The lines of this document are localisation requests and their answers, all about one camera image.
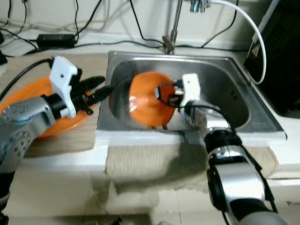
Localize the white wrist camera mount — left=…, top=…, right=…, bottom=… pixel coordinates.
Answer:
left=178, top=73, right=203, bottom=110
left=49, top=55, right=80, bottom=119

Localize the black power adapter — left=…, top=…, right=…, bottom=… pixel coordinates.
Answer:
left=36, top=33, right=77, bottom=49

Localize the black cable along wall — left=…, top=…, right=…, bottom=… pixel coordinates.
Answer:
left=75, top=39, right=245, bottom=52

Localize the orange bowl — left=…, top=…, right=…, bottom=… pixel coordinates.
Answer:
left=128, top=71, right=180, bottom=129

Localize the steel faucet pipe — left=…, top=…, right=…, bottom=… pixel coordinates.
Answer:
left=161, top=0, right=184, bottom=55

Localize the stainless steel sink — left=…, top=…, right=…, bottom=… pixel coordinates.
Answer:
left=97, top=51, right=288, bottom=144

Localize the white water hose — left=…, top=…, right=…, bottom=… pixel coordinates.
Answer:
left=210, top=0, right=268, bottom=86

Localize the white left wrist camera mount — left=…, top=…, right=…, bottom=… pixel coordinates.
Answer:
left=49, top=55, right=80, bottom=119

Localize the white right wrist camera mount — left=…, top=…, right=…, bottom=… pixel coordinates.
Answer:
left=178, top=73, right=203, bottom=110

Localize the black countertop appliance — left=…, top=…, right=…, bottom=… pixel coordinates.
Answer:
left=243, top=0, right=300, bottom=117

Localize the orange plate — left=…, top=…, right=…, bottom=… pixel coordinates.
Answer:
left=0, top=75, right=78, bottom=138

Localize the beige woven counter mat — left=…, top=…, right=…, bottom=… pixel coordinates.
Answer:
left=0, top=53, right=110, bottom=153

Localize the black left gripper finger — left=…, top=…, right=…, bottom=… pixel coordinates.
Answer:
left=86, top=84, right=116, bottom=106
left=80, top=75, right=106, bottom=90

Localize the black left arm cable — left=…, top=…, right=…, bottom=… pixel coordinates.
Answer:
left=0, top=58, right=53, bottom=102

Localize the steel water valve fitting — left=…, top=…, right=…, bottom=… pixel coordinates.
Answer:
left=188, top=0, right=213, bottom=13

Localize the beige hanging towel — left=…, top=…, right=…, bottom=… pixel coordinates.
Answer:
left=105, top=144, right=281, bottom=194

